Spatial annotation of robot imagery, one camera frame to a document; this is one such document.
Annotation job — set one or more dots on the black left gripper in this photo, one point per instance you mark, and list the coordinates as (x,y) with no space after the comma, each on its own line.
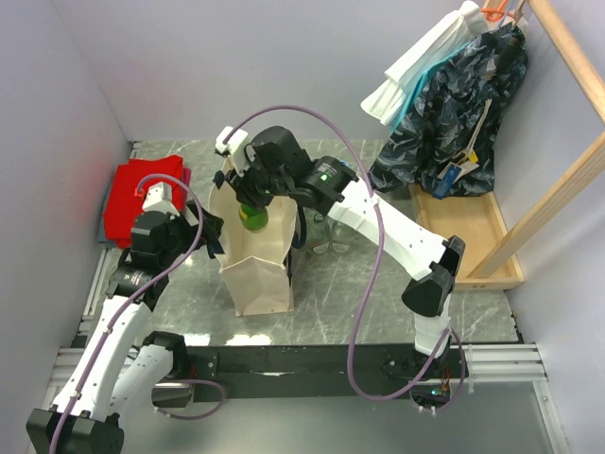
(193,231)

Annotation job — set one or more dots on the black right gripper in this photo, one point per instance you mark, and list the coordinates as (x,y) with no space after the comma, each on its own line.
(240,180)

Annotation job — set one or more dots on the green bottle yellow label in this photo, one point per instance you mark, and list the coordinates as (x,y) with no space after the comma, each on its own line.
(253,219)

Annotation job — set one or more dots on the beige canvas tote bag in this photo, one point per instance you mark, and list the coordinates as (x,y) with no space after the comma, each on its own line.
(254,265)

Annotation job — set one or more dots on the green cap glass bottle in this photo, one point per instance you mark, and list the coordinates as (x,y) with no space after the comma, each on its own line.
(319,247)

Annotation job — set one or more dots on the green cap bottle front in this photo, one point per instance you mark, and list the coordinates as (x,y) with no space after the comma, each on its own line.
(339,247)

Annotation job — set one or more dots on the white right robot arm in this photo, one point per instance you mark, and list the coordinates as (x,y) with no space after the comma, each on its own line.
(431,261)

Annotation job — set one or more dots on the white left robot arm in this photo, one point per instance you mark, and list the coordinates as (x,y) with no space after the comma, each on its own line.
(89,413)

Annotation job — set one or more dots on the red folded cloth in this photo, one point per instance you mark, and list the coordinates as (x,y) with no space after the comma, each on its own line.
(124,203)

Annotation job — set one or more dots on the white pleated garment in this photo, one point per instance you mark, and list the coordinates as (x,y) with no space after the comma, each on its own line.
(447,36)

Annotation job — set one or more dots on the black base beam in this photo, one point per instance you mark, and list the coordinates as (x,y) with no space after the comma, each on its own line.
(277,371)

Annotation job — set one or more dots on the blue hang tag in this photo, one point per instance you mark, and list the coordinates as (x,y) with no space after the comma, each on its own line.
(447,178)

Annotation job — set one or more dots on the teal garment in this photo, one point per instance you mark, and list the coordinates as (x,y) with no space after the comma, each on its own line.
(416,90)

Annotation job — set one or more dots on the dark patterned shirt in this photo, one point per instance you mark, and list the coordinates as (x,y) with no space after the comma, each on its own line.
(456,118)

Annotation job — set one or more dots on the wooden tray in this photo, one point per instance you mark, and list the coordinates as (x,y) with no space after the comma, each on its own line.
(479,223)

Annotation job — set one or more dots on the orange clothes hanger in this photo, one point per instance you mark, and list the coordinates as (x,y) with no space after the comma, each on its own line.
(495,10)

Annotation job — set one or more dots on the wooden rack frame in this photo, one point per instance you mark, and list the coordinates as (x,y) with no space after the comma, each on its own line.
(551,145)

